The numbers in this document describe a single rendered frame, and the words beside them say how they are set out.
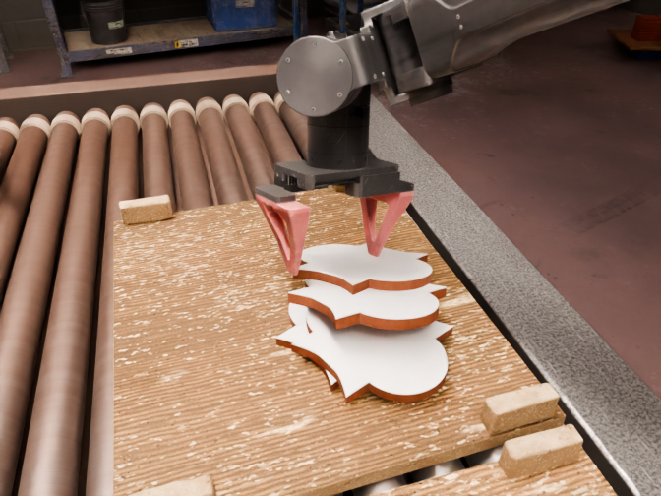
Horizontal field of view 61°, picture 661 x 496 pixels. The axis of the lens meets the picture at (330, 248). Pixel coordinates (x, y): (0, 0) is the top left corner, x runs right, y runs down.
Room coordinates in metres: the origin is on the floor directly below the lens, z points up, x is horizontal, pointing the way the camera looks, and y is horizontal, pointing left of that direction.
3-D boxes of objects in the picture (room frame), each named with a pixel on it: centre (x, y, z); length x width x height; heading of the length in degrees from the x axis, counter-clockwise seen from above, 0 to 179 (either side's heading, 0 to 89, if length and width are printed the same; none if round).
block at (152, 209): (0.58, 0.22, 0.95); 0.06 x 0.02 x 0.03; 107
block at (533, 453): (0.25, -0.15, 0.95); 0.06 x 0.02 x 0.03; 106
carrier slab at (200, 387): (0.43, 0.04, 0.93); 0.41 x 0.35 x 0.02; 17
